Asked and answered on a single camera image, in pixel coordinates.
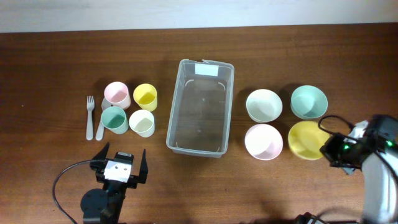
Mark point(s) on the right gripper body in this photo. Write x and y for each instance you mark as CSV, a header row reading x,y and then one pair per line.
x,y
340,152

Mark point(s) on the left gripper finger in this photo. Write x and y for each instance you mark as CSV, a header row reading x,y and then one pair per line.
x,y
142,177
102,154

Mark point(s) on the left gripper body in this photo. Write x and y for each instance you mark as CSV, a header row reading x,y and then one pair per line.
x,y
133,182

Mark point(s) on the yellow plastic bowl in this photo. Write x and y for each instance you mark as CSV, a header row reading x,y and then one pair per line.
x,y
305,139

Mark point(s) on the green plastic bowl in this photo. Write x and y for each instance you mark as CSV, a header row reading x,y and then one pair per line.
x,y
308,102

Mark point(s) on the pink plastic cup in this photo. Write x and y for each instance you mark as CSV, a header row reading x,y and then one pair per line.
x,y
117,93

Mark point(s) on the pink plastic bowl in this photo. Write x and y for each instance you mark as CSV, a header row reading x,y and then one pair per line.
x,y
263,142

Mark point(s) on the cream plastic bowl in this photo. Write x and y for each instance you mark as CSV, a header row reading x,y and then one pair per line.
x,y
263,106

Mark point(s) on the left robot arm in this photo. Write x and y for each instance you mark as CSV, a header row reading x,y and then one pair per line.
x,y
104,205

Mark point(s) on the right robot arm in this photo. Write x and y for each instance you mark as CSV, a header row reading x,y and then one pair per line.
x,y
371,147

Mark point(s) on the clear plastic storage container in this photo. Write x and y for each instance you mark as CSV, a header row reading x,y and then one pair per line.
x,y
200,115

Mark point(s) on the green plastic cup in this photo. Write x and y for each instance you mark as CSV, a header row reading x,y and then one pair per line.
x,y
114,119

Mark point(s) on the cream plastic cup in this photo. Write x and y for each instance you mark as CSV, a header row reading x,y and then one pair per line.
x,y
142,122

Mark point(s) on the grey plastic spoon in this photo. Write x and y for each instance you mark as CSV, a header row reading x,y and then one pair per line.
x,y
100,131

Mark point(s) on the grey plastic fork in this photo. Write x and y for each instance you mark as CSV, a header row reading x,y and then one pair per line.
x,y
90,105

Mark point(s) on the yellow plastic cup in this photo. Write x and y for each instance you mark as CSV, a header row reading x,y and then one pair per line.
x,y
145,95

